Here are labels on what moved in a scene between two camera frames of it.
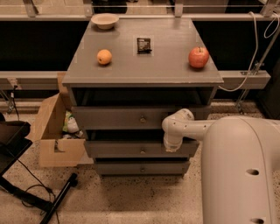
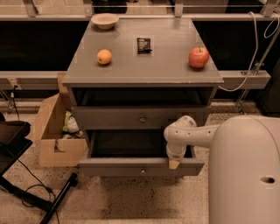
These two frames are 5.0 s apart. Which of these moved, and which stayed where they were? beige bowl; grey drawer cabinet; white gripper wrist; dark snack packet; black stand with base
Moved: white gripper wrist
Stayed: dark snack packet; black stand with base; beige bowl; grey drawer cabinet
